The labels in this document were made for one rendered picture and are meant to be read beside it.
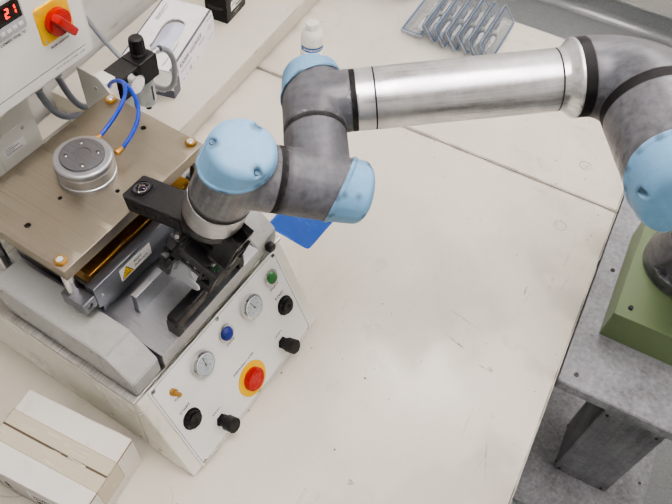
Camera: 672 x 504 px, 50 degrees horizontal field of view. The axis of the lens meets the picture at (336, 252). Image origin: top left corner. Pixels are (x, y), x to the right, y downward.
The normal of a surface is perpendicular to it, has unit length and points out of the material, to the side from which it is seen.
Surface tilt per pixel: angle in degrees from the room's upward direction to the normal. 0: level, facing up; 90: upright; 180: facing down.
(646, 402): 0
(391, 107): 69
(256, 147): 20
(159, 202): 11
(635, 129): 61
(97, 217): 0
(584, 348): 0
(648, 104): 38
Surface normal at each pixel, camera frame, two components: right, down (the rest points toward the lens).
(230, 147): 0.36, -0.39
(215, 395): 0.79, 0.17
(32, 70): 0.84, 0.47
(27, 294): 0.06, -0.59
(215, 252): -0.54, 0.66
